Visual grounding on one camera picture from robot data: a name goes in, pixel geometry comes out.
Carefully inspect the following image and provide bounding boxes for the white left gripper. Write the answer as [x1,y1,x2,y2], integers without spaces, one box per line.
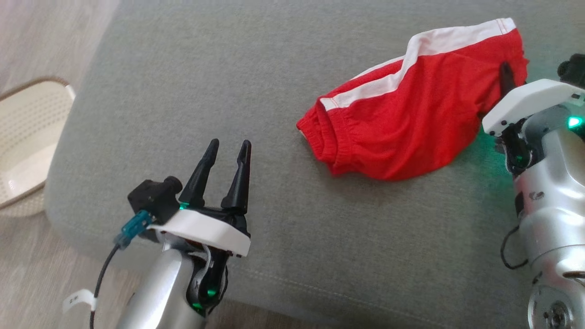
[148,138,252,258]

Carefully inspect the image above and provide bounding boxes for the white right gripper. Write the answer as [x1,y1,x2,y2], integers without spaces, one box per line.
[482,61,585,138]

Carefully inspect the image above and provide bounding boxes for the red shorts with white stripe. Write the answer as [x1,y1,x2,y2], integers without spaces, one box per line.
[296,17,530,182]

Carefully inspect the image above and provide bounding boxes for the white perforated laundry basket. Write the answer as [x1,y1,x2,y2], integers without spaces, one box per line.
[0,76,77,218]

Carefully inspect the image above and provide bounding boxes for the blue cable connector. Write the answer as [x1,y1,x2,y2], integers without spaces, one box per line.
[114,210,153,250]

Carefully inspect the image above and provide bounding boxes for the black right arm cable loop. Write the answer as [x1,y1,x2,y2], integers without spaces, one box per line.
[500,226,531,271]

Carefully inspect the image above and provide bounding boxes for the white cable label tag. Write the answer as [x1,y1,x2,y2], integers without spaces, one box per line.
[62,288,99,314]

